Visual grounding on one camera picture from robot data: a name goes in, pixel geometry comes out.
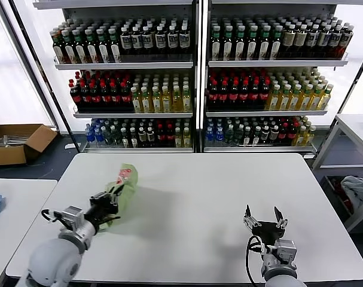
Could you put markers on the red cloth item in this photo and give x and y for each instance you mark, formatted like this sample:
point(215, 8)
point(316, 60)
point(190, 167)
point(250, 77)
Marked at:
point(346, 199)

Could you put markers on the dark bottle blue white label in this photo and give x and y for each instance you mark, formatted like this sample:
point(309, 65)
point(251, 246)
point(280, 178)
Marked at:
point(312, 39)
point(184, 40)
point(323, 39)
point(345, 39)
point(334, 39)
point(126, 42)
point(172, 41)
point(160, 41)
point(147, 41)
point(136, 42)

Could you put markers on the small bottle white label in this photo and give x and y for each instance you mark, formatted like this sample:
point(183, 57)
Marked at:
point(134, 139)
point(256, 137)
point(125, 139)
point(247, 138)

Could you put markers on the dark bottle beige label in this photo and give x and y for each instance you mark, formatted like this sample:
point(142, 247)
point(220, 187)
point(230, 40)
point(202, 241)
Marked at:
point(289, 40)
point(300, 39)

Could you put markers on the dark bottle white cap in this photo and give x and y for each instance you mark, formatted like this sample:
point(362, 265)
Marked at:
point(274, 134)
point(150, 137)
point(142, 137)
point(265, 134)

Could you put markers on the blue water bottle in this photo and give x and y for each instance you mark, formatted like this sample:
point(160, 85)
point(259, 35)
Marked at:
point(210, 135)
point(89, 136)
point(219, 135)
point(98, 137)

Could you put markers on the light green polo shirt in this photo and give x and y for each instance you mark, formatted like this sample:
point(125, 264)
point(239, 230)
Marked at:
point(128, 185)

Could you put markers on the clear green water bottle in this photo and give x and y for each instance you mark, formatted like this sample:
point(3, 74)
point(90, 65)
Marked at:
point(229, 136)
point(116, 139)
point(107, 138)
point(238, 136)

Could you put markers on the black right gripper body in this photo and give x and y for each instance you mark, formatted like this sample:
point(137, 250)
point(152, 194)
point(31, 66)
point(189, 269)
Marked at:
point(269, 230)

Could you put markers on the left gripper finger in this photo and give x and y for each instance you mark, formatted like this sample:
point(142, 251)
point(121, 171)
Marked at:
point(118, 193)
point(112, 192)

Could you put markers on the brown cardboard box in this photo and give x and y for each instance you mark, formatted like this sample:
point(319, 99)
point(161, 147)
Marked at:
point(7, 157)

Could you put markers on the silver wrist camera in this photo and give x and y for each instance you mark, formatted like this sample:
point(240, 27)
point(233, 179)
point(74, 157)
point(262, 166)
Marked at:
point(73, 216)
point(284, 251)

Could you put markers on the black window frame post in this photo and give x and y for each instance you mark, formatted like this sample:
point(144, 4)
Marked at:
point(44, 74)

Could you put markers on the yellow juice bottle green label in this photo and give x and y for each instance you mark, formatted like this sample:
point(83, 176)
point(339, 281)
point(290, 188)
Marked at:
point(294, 100)
point(272, 100)
point(300, 137)
point(176, 103)
point(186, 103)
point(146, 103)
point(136, 103)
point(315, 100)
point(156, 103)
point(309, 137)
point(186, 139)
point(304, 100)
point(324, 100)
point(283, 100)
point(178, 139)
point(166, 103)

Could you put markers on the red cap cola bottle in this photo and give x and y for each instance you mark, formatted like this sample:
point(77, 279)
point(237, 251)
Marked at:
point(244, 96)
point(292, 134)
point(76, 100)
point(106, 100)
point(263, 96)
point(254, 96)
point(234, 96)
point(213, 96)
point(95, 100)
point(126, 100)
point(223, 96)
point(161, 137)
point(170, 137)
point(282, 134)
point(86, 100)
point(115, 100)

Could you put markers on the grey frame side table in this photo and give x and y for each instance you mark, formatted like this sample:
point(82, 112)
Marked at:
point(353, 121)

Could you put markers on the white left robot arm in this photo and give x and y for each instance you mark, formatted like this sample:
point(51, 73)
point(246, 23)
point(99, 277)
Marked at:
point(55, 257)

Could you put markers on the green cap tea bottle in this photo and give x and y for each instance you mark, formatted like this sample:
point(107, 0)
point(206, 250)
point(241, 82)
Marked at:
point(116, 53)
point(93, 53)
point(263, 49)
point(70, 53)
point(218, 49)
point(251, 49)
point(228, 49)
point(59, 53)
point(104, 53)
point(239, 49)
point(81, 53)
point(274, 49)

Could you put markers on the small white floor object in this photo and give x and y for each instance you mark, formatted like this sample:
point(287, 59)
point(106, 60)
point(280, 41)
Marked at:
point(70, 146)

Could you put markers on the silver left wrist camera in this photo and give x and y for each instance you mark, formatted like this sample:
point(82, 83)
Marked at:
point(73, 216)

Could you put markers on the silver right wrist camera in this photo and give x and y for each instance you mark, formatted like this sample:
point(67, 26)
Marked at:
point(284, 251)

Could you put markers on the grey metal shelving unit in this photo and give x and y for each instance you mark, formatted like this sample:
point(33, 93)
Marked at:
point(274, 63)
point(124, 65)

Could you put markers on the grey metal parts bundle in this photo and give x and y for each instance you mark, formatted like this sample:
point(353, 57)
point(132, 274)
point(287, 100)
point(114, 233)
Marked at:
point(13, 139)

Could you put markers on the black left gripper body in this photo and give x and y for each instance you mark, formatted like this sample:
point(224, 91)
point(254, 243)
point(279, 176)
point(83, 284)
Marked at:
point(103, 207)

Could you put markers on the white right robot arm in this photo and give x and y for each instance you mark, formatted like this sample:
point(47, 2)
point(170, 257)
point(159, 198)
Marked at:
point(280, 278)

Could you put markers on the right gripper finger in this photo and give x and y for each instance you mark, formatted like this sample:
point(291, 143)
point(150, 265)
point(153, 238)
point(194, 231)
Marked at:
point(250, 222)
point(283, 223)

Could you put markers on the grey blue clothes pile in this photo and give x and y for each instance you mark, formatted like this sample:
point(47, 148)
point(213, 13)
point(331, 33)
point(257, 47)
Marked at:
point(357, 188)

